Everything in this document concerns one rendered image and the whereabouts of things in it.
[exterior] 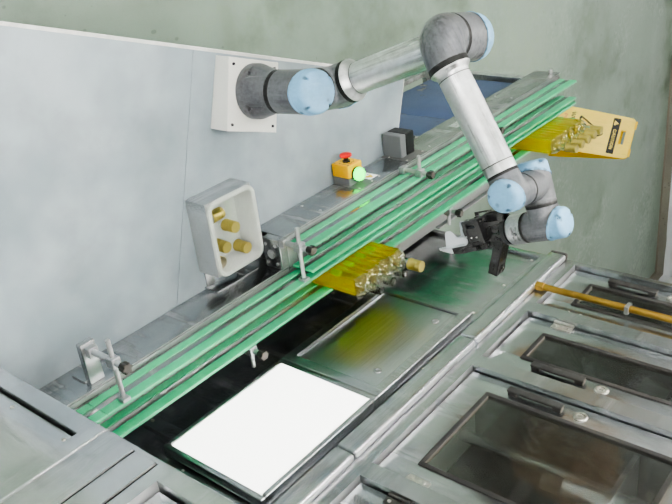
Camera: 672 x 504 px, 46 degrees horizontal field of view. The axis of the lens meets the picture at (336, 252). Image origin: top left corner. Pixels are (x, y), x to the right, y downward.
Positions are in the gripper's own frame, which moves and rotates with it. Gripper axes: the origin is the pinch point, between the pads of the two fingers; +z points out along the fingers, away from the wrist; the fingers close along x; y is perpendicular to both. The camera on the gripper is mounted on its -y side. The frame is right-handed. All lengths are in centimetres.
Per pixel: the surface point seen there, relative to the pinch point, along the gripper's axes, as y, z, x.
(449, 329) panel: -25.4, 12.6, -1.8
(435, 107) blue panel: 22, 72, -108
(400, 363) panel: -24.9, 15.6, 18.1
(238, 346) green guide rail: -4, 44, 44
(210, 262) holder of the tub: 18, 50, 37
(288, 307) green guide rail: -4, 46, 22
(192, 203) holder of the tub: 35, 47, 37
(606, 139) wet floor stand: -57, 115, -321
